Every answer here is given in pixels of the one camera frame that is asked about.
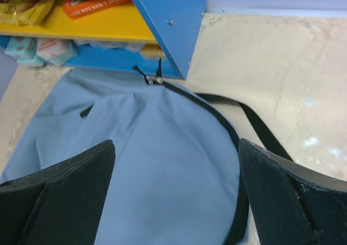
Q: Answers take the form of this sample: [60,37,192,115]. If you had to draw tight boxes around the yellow snack bag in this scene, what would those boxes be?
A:
[1,0,56,26]

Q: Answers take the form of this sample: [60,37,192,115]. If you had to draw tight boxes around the pink white tissue pack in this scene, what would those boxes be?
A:
[36,38,78,66]

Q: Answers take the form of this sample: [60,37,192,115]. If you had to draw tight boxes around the blue wooden shelf unit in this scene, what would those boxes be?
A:
[1,0,207,79]

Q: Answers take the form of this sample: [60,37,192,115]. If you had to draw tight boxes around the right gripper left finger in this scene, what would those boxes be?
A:
[1,140,115,244]

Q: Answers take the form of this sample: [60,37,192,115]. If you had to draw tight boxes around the blue grey backpack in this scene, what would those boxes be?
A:
[1,69,285,244]

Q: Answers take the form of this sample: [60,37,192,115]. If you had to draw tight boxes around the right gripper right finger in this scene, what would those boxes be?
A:
[239,139,346,244]

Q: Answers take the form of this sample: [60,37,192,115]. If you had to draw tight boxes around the teal tissue packs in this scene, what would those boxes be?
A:
[4,36,45,67]

